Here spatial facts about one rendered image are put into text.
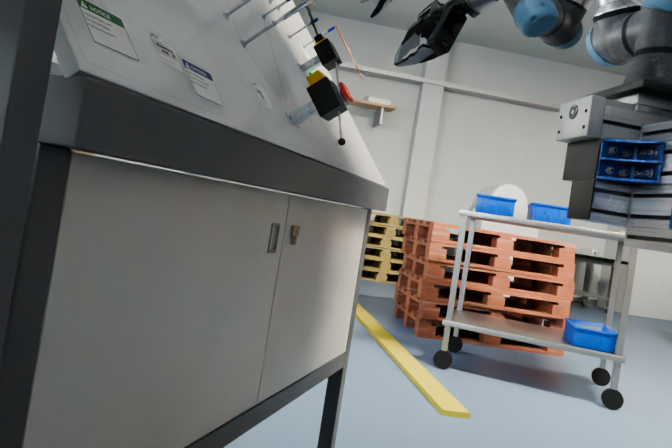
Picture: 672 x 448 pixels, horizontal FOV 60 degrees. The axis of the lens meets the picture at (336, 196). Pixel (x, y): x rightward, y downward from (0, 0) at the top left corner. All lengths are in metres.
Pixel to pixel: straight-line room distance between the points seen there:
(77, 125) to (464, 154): 8.13
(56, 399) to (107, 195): 0.22
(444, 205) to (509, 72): 2.16
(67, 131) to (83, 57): 0.07
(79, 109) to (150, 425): 0.45
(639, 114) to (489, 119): 7.36
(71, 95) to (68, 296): 0.21
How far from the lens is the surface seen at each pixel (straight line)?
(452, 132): 8.55
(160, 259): 0.77
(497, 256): 4.31
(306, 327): 1.31
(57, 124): 0.59
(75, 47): 0.61
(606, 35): 1.67
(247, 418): 1.14
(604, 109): 1.42
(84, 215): 0.65
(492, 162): 8.74
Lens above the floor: 0.78
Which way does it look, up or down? 1 degrees up
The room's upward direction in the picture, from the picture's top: 9 degrees clockwise
